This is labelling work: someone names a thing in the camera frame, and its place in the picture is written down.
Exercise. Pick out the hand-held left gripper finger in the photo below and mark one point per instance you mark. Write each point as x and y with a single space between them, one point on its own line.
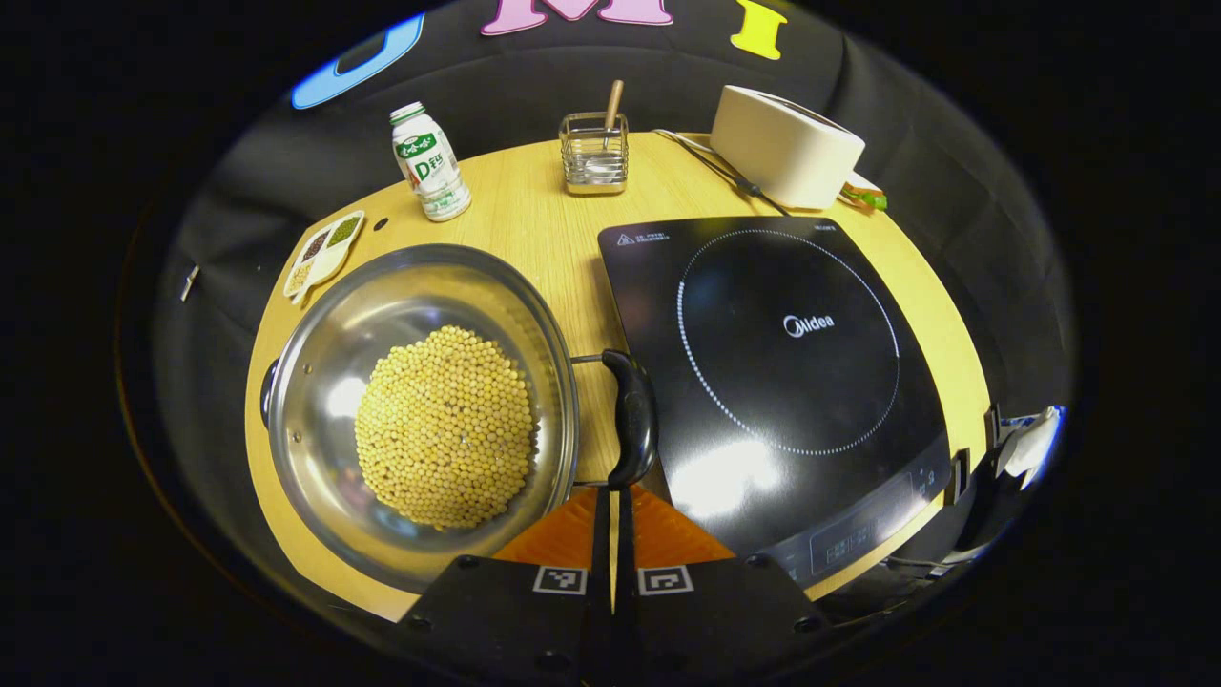
601 563
625 563

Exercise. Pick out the black induction cooktop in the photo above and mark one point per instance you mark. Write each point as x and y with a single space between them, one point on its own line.
792 382

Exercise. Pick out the stainless steel pot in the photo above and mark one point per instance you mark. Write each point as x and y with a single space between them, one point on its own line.
324 343

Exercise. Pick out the pile of yellow soybeans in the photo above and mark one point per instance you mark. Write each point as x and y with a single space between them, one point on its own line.
444 429

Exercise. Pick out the toy sandwich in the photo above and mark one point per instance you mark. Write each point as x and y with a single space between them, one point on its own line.
866 197

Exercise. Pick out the white divided bean dish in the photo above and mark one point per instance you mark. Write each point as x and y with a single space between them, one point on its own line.
324 262

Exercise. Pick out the white toaster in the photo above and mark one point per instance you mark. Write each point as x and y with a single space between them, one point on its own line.
782 153

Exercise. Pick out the white milk bottle green label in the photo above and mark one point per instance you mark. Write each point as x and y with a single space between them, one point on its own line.
429 172

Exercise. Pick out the black backdrop cloth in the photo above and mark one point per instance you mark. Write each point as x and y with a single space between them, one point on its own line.
534 86

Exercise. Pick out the silver metal clip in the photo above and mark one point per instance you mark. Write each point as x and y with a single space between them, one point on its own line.
189 282

